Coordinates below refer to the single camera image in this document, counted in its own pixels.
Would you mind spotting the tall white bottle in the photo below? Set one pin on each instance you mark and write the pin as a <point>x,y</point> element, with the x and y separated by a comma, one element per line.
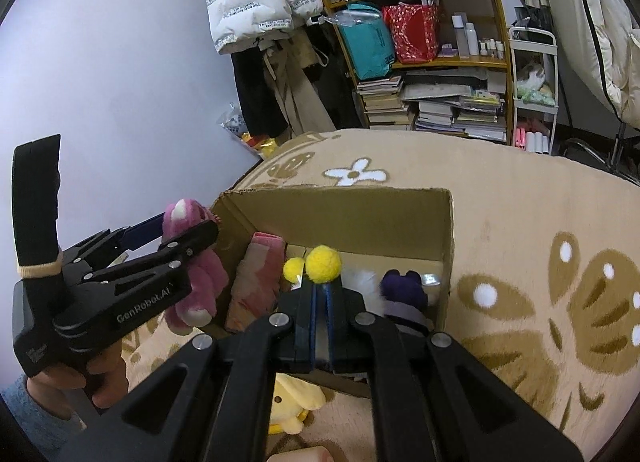
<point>459,34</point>

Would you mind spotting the beige flower printed blanket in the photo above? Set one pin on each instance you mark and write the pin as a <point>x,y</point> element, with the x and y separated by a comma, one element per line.
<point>500,242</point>

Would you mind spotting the peach plush toy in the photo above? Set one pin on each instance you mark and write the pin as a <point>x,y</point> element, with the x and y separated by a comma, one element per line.
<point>300,454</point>

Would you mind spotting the white padded chair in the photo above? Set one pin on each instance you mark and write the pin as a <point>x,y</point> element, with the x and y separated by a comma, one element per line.
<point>600,17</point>

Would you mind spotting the pink plush bear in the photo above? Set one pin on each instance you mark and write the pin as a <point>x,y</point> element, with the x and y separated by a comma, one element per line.
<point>200,287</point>

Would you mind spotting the pink and white rolls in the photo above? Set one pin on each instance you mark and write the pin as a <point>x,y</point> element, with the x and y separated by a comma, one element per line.
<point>530,139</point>

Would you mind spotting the person's left forearm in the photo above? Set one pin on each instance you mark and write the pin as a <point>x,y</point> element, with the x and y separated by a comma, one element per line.
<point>30,422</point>

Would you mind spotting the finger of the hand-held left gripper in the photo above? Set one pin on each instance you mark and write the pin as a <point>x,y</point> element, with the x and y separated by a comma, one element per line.
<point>165,252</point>
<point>130,236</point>

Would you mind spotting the large pile of books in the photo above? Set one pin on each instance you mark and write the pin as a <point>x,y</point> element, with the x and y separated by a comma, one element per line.
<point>460,107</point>

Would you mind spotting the person's left hand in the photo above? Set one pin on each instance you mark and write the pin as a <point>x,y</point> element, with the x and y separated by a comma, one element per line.
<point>105,372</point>

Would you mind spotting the purple-haired plush doll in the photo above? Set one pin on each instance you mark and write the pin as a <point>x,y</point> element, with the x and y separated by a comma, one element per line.
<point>405,292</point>

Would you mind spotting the short white bottle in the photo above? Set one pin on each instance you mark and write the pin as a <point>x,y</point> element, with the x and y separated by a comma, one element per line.
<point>471,39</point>

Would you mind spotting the yellow plush toy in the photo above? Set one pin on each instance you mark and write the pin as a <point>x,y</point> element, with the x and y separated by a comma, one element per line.
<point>295,402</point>

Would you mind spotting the white and brown plush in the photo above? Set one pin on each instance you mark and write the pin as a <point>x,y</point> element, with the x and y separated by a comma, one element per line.
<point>531,74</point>

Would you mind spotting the yellow pompom toy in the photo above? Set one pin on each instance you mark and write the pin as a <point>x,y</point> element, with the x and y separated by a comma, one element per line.
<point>322,264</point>

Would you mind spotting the red patterned bag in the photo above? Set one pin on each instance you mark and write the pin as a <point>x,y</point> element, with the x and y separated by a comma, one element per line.
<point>412,32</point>

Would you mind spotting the pink tissue pack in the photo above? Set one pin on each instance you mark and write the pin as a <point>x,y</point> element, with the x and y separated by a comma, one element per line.
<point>255,282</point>

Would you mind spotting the beige coat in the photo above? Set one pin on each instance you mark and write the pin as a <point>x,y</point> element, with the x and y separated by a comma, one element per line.
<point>300,92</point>

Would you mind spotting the small pile of books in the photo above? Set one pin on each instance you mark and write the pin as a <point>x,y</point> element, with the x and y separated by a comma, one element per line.
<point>382,102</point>

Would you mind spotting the printed cardboard box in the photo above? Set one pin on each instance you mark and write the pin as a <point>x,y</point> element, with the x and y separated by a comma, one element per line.
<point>350,222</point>

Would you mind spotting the light green pack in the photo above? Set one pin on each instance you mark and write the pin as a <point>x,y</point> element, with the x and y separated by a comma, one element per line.
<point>537,94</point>

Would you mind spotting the white trolley cart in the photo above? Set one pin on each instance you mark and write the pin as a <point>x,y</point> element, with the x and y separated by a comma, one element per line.
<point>532,34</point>

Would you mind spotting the black coat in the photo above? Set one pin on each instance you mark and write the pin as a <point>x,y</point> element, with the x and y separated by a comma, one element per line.
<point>255,92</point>

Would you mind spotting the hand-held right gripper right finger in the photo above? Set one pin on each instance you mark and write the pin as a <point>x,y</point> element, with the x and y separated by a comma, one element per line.
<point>340,332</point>

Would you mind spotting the white pompom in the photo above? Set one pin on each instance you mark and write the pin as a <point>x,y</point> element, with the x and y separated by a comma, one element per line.
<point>362,279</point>

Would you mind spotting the teal bag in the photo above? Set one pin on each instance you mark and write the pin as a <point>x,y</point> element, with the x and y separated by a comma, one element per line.
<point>367,47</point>

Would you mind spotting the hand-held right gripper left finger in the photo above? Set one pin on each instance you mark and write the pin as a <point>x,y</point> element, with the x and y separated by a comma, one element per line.
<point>312,332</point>

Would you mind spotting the clear plastic bag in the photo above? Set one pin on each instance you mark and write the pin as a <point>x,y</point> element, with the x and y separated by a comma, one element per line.
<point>240,129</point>

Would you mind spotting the row of small bottles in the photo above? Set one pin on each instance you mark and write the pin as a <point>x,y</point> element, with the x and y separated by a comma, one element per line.
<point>492,47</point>

